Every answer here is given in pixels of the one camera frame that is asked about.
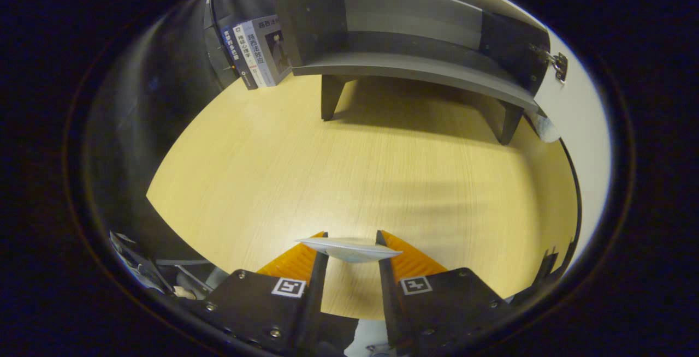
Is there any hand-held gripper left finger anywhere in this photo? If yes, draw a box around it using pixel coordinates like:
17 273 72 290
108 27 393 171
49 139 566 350
180 231 329 357

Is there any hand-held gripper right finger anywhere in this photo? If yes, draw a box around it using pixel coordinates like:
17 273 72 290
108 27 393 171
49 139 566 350
376 230 514 357

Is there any dark metal stand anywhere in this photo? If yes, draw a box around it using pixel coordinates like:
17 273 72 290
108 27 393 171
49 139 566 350
109 230 219 298

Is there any small pale plastic bag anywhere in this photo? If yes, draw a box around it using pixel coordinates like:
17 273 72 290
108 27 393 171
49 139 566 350
531 110 562 144

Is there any dark grey cabinet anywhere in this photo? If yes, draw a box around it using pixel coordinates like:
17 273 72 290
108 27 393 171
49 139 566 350
273 0 568 146

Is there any black backdrop cloth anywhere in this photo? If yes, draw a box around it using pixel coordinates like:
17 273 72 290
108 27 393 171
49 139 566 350
82 0 279 270

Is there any white spine book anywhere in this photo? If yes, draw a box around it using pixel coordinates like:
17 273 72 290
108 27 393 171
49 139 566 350
232 20 276 88

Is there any grey cover book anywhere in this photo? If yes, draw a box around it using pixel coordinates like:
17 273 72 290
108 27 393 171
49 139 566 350
248 14 293 86

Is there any dark blue book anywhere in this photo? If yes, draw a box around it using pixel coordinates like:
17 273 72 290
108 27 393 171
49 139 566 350
220 24 257 91

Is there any metal door hinge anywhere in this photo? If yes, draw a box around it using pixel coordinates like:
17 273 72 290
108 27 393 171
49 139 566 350
529 43 568 84

